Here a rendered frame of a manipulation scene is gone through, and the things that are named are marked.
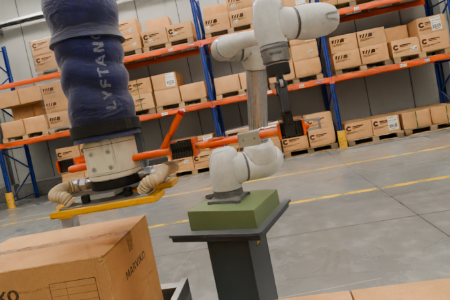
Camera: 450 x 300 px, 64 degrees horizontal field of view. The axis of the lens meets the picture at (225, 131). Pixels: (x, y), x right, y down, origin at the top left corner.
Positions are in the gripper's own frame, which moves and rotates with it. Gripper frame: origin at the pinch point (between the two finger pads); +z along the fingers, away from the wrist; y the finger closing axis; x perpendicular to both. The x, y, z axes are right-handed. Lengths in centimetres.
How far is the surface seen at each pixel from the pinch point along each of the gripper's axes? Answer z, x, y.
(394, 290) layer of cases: 66, 27, -15
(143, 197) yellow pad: 11.7, -46.1, 15.2
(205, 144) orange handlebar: 0.5, -26.8, 3.8
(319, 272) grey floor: 120, 9, -146
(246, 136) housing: 0.4, -13.5, 3.7
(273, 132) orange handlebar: 0.5, -5.1, 3.5
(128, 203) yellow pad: 12, -51, 16
